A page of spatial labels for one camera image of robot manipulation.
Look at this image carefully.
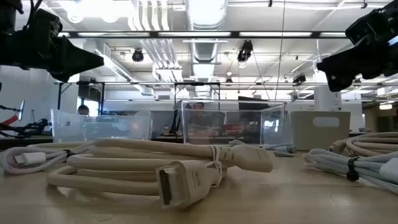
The large clear plastic bin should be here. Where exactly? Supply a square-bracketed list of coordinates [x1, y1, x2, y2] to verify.
[181, 100, 289, 146]

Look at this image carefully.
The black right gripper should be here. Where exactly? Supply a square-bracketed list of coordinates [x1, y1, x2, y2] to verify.
[316, 0, 398, 93]

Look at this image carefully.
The light grey braided cable bundle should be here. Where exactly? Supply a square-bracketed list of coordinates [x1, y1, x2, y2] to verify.
[302, 147, 398, 195]

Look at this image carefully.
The black background station frame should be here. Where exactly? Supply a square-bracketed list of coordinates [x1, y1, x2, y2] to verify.
[55, 81, 222, 116]

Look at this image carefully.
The black background monitor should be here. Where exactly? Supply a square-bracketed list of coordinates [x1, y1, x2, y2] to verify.
[238, 95, 271, 110]

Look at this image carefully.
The small light grey cable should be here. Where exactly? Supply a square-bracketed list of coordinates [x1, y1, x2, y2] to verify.
[228, 139, 298, 157]

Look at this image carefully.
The thick beige cable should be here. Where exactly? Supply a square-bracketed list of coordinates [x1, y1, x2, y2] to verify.
[46, 138, 274, 210]

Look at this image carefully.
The small clear plastic bin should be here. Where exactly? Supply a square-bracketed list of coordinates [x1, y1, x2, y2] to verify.
[51, 108, 153, 143]

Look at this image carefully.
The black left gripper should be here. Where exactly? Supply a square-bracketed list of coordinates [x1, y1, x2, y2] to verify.
[0, 0, 105, 83]

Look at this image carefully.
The white braided cable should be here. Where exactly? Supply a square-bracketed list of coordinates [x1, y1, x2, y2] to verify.
[0, 142, 94, 175]

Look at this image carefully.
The black ceiling spotlight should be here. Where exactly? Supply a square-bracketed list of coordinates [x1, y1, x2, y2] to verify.
[292, 73, 307, 85]
[131, 48, 145, 63]
[236, 39, 254, 63]

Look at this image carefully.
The grey opaque bin with handle slot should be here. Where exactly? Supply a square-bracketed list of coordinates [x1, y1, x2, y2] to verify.
[290, 110, 351, 152]

